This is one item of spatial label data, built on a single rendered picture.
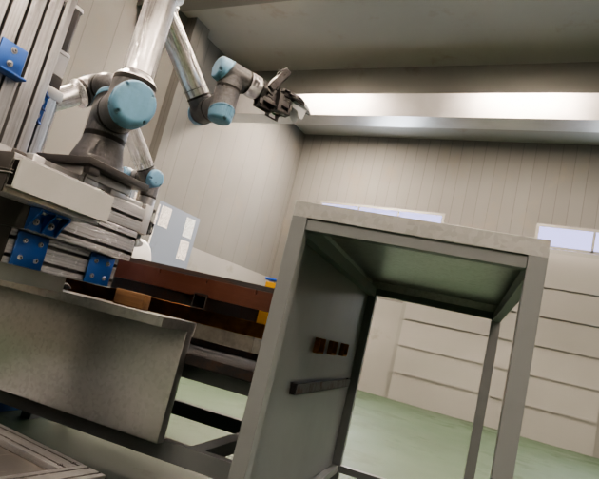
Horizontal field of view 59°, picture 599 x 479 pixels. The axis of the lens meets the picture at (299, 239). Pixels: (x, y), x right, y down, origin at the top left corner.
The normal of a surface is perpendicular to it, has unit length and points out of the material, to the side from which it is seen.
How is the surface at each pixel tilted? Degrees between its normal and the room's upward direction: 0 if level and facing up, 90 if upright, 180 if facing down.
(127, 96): 97
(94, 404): 90
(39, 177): 90
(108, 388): 90
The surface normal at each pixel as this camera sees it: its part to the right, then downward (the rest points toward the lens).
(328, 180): -0.43, -0.25
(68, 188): 0.87, 0.13
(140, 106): 0.56, 0.13
